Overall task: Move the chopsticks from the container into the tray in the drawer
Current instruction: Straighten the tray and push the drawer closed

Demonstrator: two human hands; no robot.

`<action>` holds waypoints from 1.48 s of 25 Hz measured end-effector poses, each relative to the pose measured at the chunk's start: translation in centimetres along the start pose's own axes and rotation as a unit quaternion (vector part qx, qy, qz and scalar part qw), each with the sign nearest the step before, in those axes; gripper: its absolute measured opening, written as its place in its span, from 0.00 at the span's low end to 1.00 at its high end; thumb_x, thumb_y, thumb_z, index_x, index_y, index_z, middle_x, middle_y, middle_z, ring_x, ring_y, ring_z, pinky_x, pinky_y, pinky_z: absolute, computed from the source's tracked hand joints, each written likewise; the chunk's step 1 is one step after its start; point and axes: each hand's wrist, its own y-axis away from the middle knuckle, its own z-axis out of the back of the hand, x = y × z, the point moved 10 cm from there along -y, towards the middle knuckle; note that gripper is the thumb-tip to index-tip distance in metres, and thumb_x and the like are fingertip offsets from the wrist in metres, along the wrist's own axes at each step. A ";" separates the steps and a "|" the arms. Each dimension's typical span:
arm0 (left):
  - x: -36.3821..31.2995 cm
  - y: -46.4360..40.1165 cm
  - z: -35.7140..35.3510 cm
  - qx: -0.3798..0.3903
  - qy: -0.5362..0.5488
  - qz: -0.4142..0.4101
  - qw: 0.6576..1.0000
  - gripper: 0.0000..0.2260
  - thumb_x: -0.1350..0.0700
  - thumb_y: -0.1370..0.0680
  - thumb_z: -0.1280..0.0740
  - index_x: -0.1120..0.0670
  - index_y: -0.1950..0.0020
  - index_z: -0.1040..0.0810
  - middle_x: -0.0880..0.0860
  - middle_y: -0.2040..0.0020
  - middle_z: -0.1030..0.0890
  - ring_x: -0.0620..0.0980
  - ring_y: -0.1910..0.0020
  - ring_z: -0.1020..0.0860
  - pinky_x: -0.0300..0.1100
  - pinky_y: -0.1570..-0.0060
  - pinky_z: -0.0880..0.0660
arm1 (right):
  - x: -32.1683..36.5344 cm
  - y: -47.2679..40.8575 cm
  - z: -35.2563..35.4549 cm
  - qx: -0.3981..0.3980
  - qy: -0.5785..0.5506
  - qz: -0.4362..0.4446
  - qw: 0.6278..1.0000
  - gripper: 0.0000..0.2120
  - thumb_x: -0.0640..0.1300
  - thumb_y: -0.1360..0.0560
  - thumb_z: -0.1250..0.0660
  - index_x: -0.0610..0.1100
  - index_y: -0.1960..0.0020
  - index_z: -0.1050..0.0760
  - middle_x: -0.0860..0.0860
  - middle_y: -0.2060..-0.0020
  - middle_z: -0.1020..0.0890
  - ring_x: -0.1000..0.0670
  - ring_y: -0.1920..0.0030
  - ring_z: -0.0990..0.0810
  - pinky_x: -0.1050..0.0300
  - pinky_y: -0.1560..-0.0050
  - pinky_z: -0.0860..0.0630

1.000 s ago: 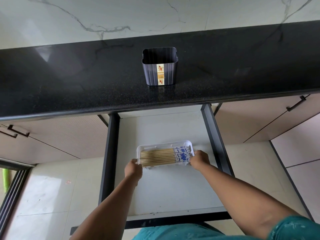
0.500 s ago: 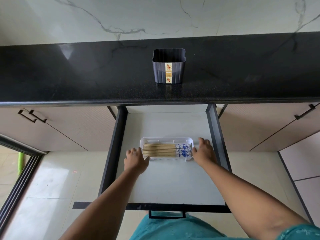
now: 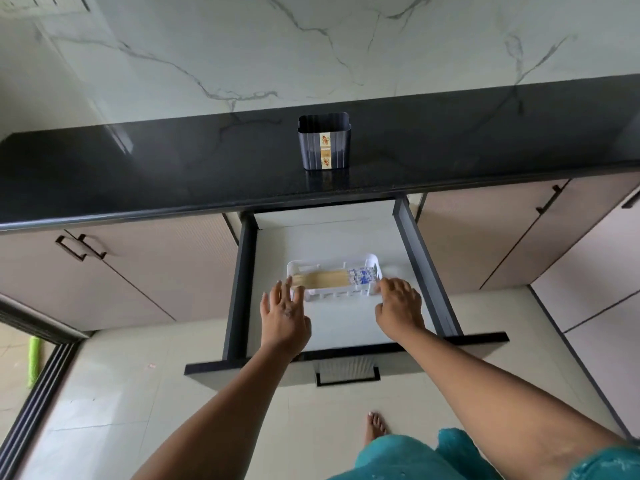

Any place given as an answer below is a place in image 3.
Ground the person's left hand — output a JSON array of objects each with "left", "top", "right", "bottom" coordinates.
[{"left": 259, "top": 275, "right": 313, "bottom": 358}]

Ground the person's right hand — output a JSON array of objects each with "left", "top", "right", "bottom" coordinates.
[{"left": 375, "top": 277, "right": 427, "bottom": 341}]

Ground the white slotted plastic tray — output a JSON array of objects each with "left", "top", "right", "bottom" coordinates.
[{"left": 285, "top": 253, "right": 383, "bottom": 301}]

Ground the beige kitchen drawer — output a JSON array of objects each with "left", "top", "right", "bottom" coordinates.
[{"left": 183, "top": 194, "right": 510, "bottom": 391}]

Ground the row of blue-patterned chopsticks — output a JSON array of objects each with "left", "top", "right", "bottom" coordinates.
[{"left": 292, "top": 267, "right": 379, "bottom": 289}]

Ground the dark blue ribbed holder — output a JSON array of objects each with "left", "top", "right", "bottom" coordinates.
[{"left": 297, "top": 112, "right": 353, "bottom": 171}]

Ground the person's right forearm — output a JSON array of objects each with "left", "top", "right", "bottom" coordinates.
[{"left": 395, "top": 327, "right": 636, "bottom": 480}]

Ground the person's left forearm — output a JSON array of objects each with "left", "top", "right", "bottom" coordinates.
[{"left": 132, "top": 344, "right": 311, "bottom": 480}]

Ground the person's bare foot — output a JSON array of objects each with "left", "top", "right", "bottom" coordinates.
[{"left": 362, "top": 411, "right": 390, "bottom": 448}]

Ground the teal patterned garment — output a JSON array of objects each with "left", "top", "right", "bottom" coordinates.
[{"left": 327, "top": 428, "right": 640, "bottom": 480}]

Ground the beige tall cabinet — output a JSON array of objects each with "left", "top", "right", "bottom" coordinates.
[{"left": 529, "top": 192, "right": 640, "bottom": 441}]

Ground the black sliding door track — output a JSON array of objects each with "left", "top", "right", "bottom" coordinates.
[{"left": 0, "top": 294, "right": 93, "bottom": 480}]

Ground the black cabinet handle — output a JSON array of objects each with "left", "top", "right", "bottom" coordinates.
[
  {"left": 77, "top": 233, "right": 109, "bottom": 259},
  {"left": 55, "top": 235, "right": 87, "bottom": 262},
  {"left": 535, "top": 183, "right": 563, "bottom": 215}
]

